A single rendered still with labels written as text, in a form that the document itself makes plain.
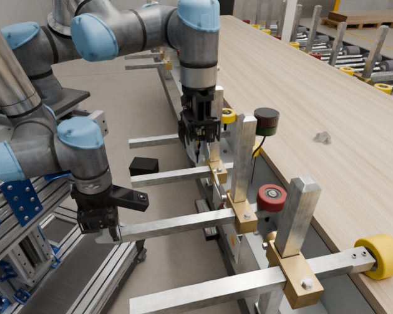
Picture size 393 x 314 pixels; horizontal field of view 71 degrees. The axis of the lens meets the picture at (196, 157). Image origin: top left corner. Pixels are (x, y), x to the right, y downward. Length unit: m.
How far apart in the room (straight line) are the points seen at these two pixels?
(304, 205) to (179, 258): 1.31
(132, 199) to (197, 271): 1.07
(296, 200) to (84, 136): 0.38
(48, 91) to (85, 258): 0.87
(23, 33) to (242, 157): 0.71
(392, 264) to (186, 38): 0.56
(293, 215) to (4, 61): 0.58
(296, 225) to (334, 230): 0.26
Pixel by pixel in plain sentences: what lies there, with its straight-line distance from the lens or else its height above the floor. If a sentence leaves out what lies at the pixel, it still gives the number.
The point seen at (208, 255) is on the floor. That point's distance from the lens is 1.73.
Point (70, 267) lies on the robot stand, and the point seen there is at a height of 0.21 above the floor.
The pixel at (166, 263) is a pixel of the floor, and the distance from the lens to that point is 1.71.
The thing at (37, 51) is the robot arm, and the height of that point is 1.20.
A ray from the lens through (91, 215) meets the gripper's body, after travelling 0.67.
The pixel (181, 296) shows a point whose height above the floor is 0.96.
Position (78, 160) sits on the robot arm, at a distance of 0.56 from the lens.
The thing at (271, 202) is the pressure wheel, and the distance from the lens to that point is 0.76.
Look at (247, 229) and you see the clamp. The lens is 0.78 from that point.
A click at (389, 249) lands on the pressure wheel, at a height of 0.98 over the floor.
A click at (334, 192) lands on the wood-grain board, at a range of 0.86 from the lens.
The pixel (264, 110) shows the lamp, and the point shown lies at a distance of 0.68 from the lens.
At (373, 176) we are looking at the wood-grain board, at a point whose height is 0.90.
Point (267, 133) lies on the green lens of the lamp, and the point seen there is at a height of 1.10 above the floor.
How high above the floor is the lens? 1.43
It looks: 36 degrees down
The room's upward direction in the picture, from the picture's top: straight up
